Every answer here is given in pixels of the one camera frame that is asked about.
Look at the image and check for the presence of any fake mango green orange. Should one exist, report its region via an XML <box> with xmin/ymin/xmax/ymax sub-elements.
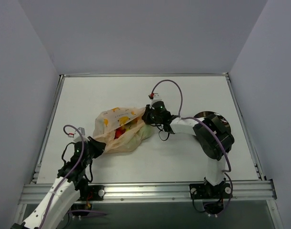
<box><xmin>125</xmin><ymin>118</ymin><xmax>138</xmax><ymax>128</ymax></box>

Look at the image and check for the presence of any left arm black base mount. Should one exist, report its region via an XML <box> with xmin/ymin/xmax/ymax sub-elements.
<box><xmin>80</xmin><ymin>185</ymin><xmax>105</xmax><ymax>201</ymax></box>

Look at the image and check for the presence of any red fake lychee bunch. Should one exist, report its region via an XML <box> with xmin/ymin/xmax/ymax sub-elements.
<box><xmin>114</xmin><ymin>126</ymin><xmax>127</xmax><ymax>139</ymax></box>

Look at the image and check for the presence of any aluminium front rail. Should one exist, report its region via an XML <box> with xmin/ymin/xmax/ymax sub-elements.
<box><xmin>19</xmin><ymin>180</ymin><xmax>277</xmax><ymax>203</ymax></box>

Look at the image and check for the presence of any round metallic plate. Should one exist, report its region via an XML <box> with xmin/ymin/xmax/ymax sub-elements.
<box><xmin>194</xmin><ymin>111</ymin><xmax>231</xmax><ymax>133</ymax></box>

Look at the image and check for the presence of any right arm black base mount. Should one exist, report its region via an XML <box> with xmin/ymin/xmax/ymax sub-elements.
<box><xmin>189</xmin><ymin>181</ymin><xmax>232</xmax><ymax>199</ymax></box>

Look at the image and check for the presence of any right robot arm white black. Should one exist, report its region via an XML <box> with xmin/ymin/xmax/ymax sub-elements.
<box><xmin>142</xmin><ymin>101</ymin><xmax>234</xmax><ymax>197</ymax></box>

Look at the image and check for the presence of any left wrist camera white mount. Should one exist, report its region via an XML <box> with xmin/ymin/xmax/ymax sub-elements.
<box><xmin>68</xmin><ymin>127</ymin><xmax>87</xmax><ymax>142</ymax></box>

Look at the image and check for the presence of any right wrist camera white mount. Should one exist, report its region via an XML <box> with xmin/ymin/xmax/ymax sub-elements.
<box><xmin>149</xmin><ymin>93</ymin><xmax>162</xmax><ymax>104</ymax></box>

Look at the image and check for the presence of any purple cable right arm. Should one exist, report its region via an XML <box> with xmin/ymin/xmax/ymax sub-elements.
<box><xmin>151</xmin><ymin>79</ymin><xmax>233</xmax><ymax>198</ymax></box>

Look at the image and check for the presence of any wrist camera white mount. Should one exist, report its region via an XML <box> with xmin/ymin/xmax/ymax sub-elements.
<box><xmin>68</xmin><ymin>127</ymin><xmax>87</xmax><ymax>142</ymax></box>
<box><xmin>149</xmin><ymin>93</ymin><xmax>162</xmax><ymax>104</ymax></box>

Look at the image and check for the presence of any translucent orange plastic bag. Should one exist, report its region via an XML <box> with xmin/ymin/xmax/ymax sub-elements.
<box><xmin>92</xmin><ymin>107</ymin><xmax>153</xmax><ymax>154</ymax></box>

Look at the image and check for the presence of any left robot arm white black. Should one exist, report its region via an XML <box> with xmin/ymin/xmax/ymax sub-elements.
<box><xmin>11</xmin><ymin>136</ymin><xmax>106</xmax><ymax>229</ymax></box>

